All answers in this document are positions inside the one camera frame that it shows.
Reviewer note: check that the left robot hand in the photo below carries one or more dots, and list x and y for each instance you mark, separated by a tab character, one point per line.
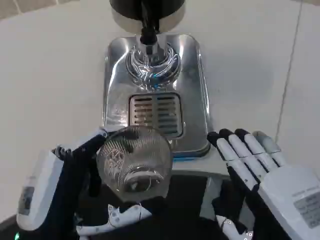
42	185

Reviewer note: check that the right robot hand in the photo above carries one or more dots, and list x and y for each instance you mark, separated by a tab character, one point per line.
282	190

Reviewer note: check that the clear ribbed glass cup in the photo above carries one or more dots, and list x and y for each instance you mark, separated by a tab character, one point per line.
117	160

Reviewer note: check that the steel drip tray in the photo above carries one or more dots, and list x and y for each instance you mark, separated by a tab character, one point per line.
192	82

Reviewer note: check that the steel slotted drain grid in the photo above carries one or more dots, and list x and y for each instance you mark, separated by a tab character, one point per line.
165	112

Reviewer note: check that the black dispenser tap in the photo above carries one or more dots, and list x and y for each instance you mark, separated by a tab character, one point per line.
148	32

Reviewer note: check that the black steel drink dispenser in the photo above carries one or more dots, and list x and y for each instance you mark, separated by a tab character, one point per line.
172	10

